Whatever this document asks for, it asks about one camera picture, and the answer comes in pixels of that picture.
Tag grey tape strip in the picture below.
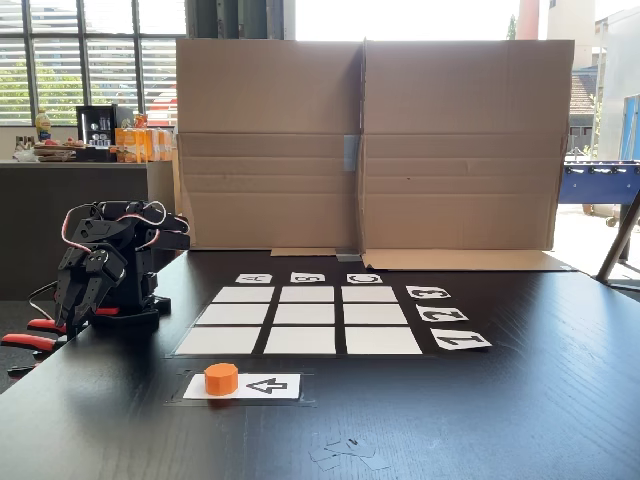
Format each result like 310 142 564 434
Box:
342 134 362 173

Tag black and red base cable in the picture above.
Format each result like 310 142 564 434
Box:
27 279 61 321

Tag orange juice cartons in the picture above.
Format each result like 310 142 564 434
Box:
114 127 174 164

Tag clear tape scraps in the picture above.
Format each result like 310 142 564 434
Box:
308 437 392 473

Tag wooden food tray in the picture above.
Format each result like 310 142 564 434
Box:
32 138 89 163

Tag number 1 paper sheet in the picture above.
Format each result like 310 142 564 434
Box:
430 328 493 352

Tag black bar clamp red knob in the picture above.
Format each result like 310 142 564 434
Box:
64 306 122 341

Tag red and white servo cable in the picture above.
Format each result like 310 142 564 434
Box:
60 200 167 254

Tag white arrow paper sheet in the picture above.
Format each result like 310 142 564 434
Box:
182 373 302 400

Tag blue foosball table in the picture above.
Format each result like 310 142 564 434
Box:
558 159 640 229

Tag narrower brown cardboard panel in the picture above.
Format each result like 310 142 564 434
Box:
173 39 365 257

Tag yellow bottle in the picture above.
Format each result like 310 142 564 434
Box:
34 109 53 143

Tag black glass-front cabinet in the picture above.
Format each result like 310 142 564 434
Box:
75 104 133 149

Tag red-handled spring clamp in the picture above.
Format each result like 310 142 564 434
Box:
0 318 69 379

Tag round orange token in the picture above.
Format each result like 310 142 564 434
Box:
204 363 239 397

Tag dark grey counter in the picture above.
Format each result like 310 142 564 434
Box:
0 160 176 301

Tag wider brown cardboard panel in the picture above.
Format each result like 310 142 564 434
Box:
358 37 577 273

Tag metal table leg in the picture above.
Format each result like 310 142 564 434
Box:
595 192 640 292

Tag white nine-square grid sheet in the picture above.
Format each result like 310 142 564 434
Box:
174 285 425 356

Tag number 2 paper sheet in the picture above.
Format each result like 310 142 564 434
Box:
416 306 470 323

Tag number 3 paper sheet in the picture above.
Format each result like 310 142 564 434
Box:
405 285 452 300

